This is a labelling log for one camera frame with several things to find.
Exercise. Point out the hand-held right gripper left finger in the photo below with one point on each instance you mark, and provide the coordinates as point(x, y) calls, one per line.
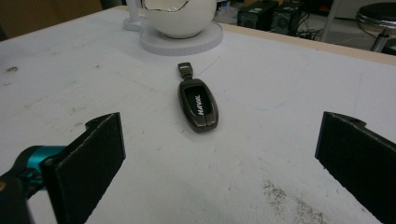
point(84, 168)

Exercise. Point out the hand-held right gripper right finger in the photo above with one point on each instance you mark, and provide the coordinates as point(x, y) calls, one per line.
point(358, 158)

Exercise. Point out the dark car key fob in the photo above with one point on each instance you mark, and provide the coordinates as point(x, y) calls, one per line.
point(199, 104)

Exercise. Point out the black round stool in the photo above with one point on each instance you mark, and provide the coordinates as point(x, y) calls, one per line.
point(378, 18)

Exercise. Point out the black computer box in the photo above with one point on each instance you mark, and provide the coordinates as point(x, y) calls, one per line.
point(288, 20)

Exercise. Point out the white bowl on stand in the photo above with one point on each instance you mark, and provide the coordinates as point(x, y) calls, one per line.
point(182, 40)

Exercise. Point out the black speaker box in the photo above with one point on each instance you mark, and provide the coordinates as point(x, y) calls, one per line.
point(257, 14)

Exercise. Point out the white egg-shaped bowl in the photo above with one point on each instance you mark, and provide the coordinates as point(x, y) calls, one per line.
point(180, 17)

